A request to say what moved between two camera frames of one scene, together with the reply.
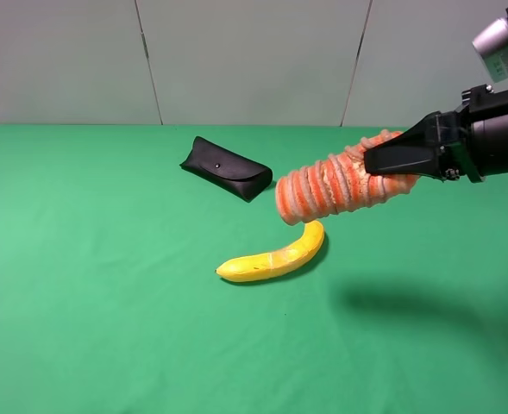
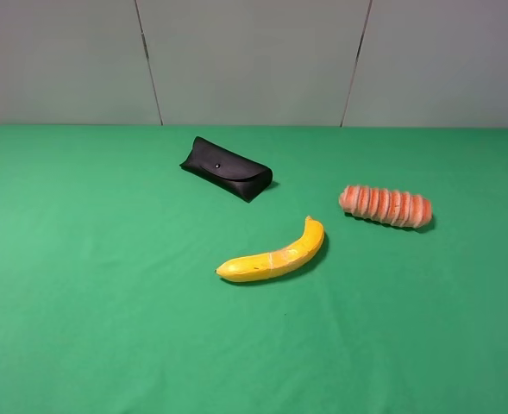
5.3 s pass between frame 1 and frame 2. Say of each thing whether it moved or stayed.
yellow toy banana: stayed
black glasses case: stayed
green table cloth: stayed
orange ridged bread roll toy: moved
